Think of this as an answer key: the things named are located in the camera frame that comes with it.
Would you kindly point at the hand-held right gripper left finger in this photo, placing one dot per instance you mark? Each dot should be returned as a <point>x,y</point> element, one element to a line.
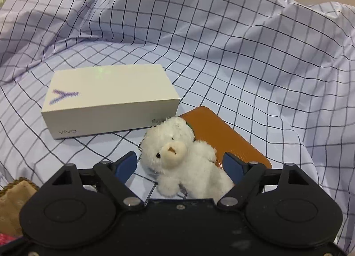
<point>126,165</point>

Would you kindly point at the light blue checked sheet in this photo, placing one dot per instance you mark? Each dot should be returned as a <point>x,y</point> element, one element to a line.
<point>222,50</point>

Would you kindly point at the white plush bear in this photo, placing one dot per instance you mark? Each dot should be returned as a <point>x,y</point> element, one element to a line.
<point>180,161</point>

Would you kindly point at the pink ribbon cloth pouch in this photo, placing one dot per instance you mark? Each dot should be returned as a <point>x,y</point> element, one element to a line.
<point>7,240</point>

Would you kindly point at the white cardboard phone box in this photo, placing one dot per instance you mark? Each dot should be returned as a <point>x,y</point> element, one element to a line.
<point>111,97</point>

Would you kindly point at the brown leather wallet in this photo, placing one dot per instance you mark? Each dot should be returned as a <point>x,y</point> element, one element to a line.
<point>222,134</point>

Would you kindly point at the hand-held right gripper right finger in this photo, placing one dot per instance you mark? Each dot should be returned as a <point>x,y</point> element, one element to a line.
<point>233,167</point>

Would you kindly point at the woven basket with floral lining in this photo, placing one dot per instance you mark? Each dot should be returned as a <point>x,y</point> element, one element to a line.
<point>14,206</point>

